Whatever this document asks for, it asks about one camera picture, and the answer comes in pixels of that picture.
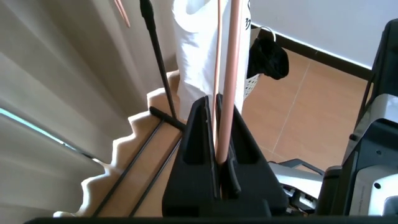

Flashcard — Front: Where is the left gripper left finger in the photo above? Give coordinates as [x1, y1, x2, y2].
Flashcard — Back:
[162, 95, 219, 218]

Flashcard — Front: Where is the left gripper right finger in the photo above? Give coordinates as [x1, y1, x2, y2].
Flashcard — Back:
[216, 93, 289, 218]

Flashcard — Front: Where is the pink clothes hanger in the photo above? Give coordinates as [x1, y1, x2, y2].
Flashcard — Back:
[212, 0, 244, 166]
[113, 0, 132, 29]

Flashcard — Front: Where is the white printed t-shirt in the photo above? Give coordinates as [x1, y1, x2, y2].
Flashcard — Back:
[171, 0, 252, 123]

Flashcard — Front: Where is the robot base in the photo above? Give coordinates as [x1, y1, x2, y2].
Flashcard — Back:
[268, 17, 398, 218]

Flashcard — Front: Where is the white laundry basket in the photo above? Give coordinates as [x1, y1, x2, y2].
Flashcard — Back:
[243, 25, 277, 101]

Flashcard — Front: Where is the black clothes rack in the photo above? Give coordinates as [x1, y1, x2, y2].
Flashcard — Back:
[91, 0, 188, 218]

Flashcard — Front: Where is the black garment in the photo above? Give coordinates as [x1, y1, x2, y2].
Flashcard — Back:
[246, 37, 290, 81]

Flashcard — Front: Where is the beige curtain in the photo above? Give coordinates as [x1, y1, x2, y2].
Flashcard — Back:
[0, 0, 180, 224]

